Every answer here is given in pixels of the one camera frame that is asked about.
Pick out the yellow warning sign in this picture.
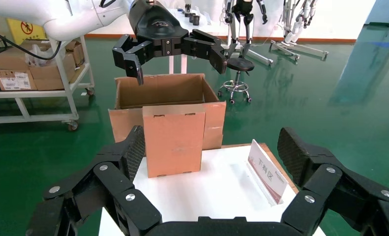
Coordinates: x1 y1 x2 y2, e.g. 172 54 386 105
6 18 49 46

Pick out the black round stool chrome base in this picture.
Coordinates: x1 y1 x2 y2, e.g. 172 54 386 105
217 58 256 105

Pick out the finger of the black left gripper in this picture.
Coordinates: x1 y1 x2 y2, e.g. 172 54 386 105
112 34 153 86
182 29 228 75

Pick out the small cardboard box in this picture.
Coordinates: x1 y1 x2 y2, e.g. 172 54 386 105
142 104 207 179

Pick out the black silver humanoid robot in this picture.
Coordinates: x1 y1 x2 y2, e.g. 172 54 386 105
222 0 269 59

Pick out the white humanoid robot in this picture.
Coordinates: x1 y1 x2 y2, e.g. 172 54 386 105
283 0 319 45

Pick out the acrylic sign with red print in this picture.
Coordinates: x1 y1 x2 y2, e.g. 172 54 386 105
246 139 289 207

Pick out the small open cardboard carton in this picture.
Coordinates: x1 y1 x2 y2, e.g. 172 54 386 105
64 40 86 68

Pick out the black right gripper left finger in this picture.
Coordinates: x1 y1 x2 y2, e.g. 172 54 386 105
26 125 164 236

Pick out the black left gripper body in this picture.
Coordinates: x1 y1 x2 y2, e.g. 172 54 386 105
128 0 190 57

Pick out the large open cardboard box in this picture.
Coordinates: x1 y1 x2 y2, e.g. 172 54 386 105
108 73 227 151

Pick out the white metal robot stand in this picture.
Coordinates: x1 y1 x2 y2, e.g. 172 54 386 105
245 48 274 67
268 39 330 63

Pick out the wide plain cardboard box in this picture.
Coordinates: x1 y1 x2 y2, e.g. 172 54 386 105
0 40 76 81

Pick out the white metal wheeled cart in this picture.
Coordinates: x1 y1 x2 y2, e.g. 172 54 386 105
0 35 96 132

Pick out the cardboard box with white label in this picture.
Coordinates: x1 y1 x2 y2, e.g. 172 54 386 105
0 67 38 91

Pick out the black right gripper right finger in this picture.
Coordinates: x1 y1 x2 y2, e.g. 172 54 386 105
277 127 389 236

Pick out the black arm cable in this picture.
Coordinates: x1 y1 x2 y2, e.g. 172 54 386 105
0 26 63 61

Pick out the clear plastic bag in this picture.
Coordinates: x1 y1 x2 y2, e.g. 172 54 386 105
25 43 54 68

